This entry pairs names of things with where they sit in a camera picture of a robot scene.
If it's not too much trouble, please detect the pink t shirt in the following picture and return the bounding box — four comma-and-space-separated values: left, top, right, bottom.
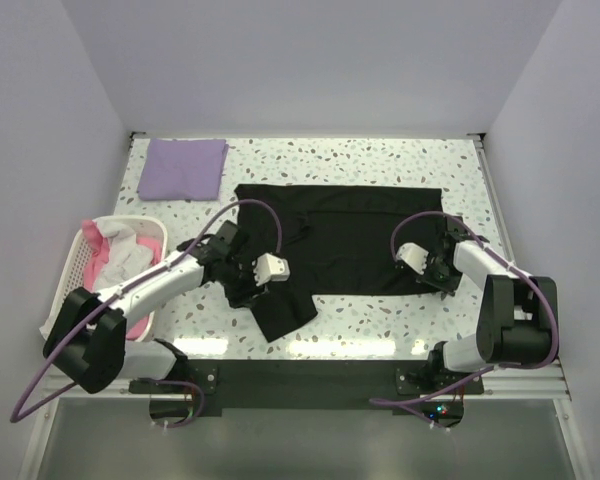
81, 219, 164, 344

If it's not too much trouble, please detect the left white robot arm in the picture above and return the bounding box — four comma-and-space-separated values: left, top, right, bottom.
43, 221, 289, 393

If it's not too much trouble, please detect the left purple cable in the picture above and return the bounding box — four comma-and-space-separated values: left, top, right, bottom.
10, 198, 285, 429

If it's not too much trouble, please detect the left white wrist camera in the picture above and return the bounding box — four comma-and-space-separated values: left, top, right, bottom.
253, 253, 291, 286

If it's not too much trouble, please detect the folded purple t shirt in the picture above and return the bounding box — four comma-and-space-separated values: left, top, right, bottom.
137, 139, 229, 201

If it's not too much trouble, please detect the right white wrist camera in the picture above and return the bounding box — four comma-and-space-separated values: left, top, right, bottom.
396, 243, 429, 275

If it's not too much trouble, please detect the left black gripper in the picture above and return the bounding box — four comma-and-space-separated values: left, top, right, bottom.
219, 255, 269, 308

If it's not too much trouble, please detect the black t shirt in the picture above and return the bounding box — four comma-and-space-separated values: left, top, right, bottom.
235, 184, 445, 342

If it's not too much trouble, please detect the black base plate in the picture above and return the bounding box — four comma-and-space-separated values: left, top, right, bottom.
129, 360, 467, 422

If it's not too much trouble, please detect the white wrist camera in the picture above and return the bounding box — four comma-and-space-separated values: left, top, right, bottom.
253, 253, 291, 286
396, 243, 429, 275

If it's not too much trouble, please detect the white laundry basket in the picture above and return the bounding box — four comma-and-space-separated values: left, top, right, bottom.
48, 216, 170, 346

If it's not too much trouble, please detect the purple cable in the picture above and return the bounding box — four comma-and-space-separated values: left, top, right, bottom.
369, 210, 561, 419
10, 198, 285, 429

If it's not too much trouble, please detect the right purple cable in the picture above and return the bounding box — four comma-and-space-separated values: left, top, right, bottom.
369, 210, 561, 419

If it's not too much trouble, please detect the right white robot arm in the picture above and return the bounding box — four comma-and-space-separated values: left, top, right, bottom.
396, 225, 559, 393

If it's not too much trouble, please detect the aluminium frame rail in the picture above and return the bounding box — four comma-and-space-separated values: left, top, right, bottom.
41, 362, 572, 400

